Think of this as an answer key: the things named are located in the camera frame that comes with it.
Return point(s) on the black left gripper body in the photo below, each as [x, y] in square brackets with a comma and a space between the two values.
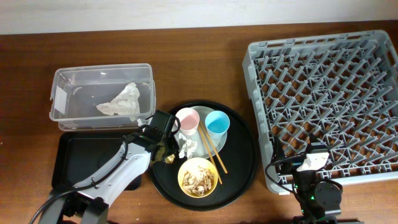
[170, 147]

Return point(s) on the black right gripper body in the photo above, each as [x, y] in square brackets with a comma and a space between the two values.
[290, 166]

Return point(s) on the small white tissue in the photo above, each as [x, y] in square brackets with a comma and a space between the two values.
[188, 148]

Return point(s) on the pink cup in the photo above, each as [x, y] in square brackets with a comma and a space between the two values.
[189, 121]

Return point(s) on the large white napkin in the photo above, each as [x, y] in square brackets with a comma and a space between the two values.
[126, 103]

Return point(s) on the yellow bowl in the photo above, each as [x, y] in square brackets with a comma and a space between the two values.
[191, 165]

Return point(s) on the blue cup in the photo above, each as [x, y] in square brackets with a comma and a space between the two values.
[217, 123]

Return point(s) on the food scraps pile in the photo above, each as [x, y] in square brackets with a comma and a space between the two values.
[198, 182]

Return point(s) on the gold foil wrapper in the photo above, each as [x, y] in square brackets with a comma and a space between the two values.
[169, 159]

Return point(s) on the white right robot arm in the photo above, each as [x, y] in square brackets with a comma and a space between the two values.
[319, 199]

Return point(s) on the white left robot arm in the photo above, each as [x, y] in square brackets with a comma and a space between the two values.
[91, 198]

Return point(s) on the clear plastic waste bin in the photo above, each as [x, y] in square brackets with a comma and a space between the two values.
[76, 91]

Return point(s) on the grey plastic dishwasher rack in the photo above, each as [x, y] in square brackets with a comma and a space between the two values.
[342, 88]

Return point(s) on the wooden chopstick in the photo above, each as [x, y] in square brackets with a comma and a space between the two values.
[213, 147]
[202, 135]

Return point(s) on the grey round plate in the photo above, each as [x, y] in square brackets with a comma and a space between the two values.
[203, 111]

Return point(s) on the round black serving tray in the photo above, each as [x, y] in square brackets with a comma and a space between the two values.
[239, 155]

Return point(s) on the black rectangular tray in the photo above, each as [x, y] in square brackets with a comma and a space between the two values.
[81, 154]

